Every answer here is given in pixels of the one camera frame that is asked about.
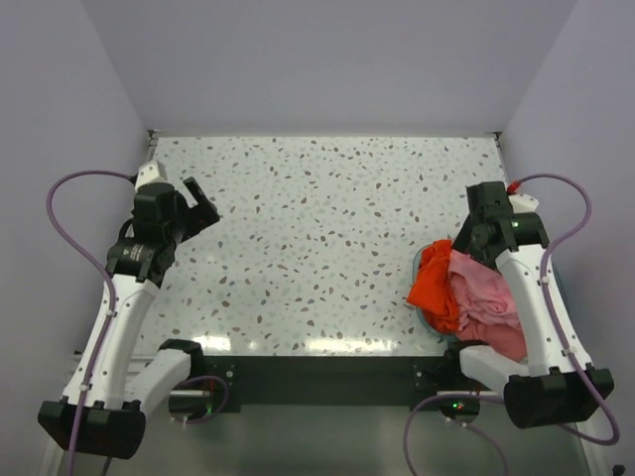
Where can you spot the light pink t shirt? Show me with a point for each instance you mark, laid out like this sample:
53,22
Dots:
481,293

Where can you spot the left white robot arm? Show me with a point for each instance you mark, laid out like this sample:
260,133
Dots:
101,412

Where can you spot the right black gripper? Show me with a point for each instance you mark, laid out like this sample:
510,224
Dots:
463,243

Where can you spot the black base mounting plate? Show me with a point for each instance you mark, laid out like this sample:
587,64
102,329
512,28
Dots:
358,381

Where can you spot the teal plastic basket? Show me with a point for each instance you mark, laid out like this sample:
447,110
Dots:
420,314

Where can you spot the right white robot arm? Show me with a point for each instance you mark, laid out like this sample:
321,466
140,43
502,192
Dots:
559,383

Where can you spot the orange t shirt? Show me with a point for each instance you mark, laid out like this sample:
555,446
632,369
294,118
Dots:
432,291

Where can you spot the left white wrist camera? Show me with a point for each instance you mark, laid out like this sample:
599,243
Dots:
151,172

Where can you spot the salmon pink t shirt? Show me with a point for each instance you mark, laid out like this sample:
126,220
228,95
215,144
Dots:
504,339

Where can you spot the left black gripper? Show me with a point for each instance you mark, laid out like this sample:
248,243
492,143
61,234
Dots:
200,215

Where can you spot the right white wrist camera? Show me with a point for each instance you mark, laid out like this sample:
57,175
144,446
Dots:
521,202

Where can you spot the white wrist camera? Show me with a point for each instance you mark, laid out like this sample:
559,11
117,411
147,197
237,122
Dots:
151,172
521,202

